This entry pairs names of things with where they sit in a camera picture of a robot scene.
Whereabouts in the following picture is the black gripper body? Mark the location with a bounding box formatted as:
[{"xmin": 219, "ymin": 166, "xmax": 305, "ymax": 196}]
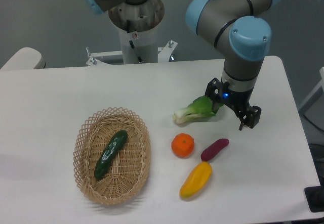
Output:
[{"xmin": 218, "ymin": 82, "xmax": 254, "ymax": 115}]

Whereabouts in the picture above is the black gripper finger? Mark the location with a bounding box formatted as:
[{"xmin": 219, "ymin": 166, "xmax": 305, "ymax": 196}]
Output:
[
  {"xmin": 238, "ymin": 105, "xmax": 262, "ymax": 130},
  {"xmin": 205, "ymin": 78, "xmax": 221, "ymax": 112}
]

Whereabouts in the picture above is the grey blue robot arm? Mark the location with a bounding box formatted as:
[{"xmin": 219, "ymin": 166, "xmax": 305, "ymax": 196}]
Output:
[{"xmin": 85, "ymin": 0, "xmax": 280, "ymax": 128}]

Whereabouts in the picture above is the green cucumber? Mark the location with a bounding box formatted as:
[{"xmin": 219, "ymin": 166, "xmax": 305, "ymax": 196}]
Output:
[{"xmin": 94, "ymin": 130, "xmax": 128, "ymax": 181}]

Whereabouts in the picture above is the oval wicker basket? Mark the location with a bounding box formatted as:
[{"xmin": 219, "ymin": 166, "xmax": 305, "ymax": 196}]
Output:
[{"xmin": 73, "ymin": 107, "xmax": 151, "ymax": 205}]

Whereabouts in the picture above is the green bok choy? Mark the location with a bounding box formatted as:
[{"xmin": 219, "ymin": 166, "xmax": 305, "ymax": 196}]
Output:
[{"xmin": 173, "ymin": 96, "xmax": 224, "ymax": 125}]

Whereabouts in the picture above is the purple sweet potato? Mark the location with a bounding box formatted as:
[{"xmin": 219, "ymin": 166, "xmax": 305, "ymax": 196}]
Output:
[{"xmin": 200, "ymin": 139, "xmax": 229, "ymax": 161}]

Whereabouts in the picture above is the orange tangerine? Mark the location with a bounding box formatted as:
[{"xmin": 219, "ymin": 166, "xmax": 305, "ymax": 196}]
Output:
[{"xmin": 171, "ymin": 133, "xmax": 194, "ymax": 158}]

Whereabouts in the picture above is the yellow orange mango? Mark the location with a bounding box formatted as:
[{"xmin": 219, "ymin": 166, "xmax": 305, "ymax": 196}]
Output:
[{"xmin": 179, "ymin": 161, "xmax": 212, "ymax": 199}]

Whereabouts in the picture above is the black device at table edge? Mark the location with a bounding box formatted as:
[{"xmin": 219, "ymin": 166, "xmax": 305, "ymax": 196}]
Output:
[{"xmin": 304, "ymin": 186, "xmax": 323, "ymax": 213}]

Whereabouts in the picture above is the white chair armrest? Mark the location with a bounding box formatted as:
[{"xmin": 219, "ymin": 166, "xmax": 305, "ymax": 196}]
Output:
[{"xmin": 1, "ymin": 47, "xmax": 46, "ymax": 71}]

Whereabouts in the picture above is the white furniture frame right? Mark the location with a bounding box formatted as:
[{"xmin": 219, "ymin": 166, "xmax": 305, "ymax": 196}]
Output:
[{"xmin": 297, "ymin": 67, "xmax": 323, "ymax": 115}]

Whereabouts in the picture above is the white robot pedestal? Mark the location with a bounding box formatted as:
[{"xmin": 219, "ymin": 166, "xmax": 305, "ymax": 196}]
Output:
[{"xmin": 86, "ymin": 0, "xmax": 178, "ymax": 66}]

